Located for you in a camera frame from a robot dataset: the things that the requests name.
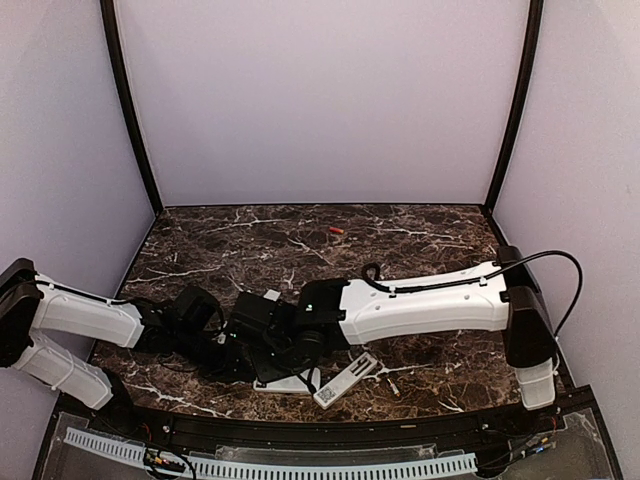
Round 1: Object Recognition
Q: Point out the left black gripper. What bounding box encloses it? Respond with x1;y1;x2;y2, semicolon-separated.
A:
174;326;255;381

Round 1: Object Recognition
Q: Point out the grey remote control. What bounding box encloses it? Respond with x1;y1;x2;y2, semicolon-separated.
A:
253;376;309;394

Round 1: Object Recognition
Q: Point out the white slim remote control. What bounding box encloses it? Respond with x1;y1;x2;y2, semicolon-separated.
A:
312;352;381;410

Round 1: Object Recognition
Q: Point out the grey remote battery cover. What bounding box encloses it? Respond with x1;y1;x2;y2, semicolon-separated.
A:
264;289;281;302

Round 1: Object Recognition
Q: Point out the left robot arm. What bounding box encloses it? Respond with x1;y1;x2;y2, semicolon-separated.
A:
1;258;254;436

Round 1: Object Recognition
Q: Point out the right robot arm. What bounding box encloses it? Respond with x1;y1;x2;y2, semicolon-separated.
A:
224;246;579;434

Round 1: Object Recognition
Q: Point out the white slotted cable duct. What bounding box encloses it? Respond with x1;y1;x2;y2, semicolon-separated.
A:
64;427;477;480

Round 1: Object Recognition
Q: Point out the black front rail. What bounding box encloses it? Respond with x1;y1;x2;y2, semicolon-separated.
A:
84;384;596;454

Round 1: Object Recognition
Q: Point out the left black frame post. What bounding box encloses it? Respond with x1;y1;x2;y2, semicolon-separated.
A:
99;0;164;217

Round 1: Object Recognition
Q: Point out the black frame post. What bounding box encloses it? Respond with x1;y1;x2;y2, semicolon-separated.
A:
99;0;164;217
482;0;544;217

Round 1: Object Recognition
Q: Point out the right black frame post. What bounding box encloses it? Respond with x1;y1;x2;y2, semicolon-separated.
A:
482;0;544;217

